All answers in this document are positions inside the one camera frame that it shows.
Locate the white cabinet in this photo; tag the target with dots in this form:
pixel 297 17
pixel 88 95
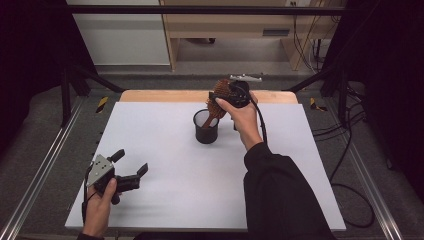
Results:
pixel 121 36

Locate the person's dark clothing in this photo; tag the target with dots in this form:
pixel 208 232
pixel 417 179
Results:
pixel 193 236

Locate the black mesh cup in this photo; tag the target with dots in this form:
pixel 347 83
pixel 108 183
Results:
pixel 206 137

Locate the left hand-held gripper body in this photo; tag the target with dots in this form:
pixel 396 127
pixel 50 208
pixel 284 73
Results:
pixel 100 171

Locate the light wooden table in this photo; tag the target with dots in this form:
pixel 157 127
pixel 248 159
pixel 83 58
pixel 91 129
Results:
pixel 166 96

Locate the aluminium floor rail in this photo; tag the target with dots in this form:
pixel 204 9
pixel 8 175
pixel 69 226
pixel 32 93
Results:
pixel 40 166
pixel 370 186

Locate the yellow black tape marker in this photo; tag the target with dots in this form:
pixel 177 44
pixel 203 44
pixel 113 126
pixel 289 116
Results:
pixel 102 104
pixel 315 104

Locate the black horizontal frame bar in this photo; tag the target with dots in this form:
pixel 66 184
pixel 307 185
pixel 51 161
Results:
pixel 200 9

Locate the black frame strut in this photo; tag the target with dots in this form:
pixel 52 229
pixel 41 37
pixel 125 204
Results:
pixel 96 81
pixel 313 80

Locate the white table cover sheet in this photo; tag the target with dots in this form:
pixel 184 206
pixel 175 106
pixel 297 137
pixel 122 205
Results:
pixel 186 186

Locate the person's left hand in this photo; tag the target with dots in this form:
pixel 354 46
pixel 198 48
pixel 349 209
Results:
pixel 98 213

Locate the person's right hand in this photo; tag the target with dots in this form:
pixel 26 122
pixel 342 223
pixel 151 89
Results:
pixel 245 124

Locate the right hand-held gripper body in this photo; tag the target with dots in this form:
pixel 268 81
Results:
pixel 240 92

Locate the brown wooden hairbrush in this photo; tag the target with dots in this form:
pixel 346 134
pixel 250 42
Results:
pixel 222 87

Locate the black curtain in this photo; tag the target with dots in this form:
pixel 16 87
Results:
pixel 390 83
pixel 30 60

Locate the light wooden desk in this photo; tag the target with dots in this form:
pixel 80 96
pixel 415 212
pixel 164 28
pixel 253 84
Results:
pixel 230 25

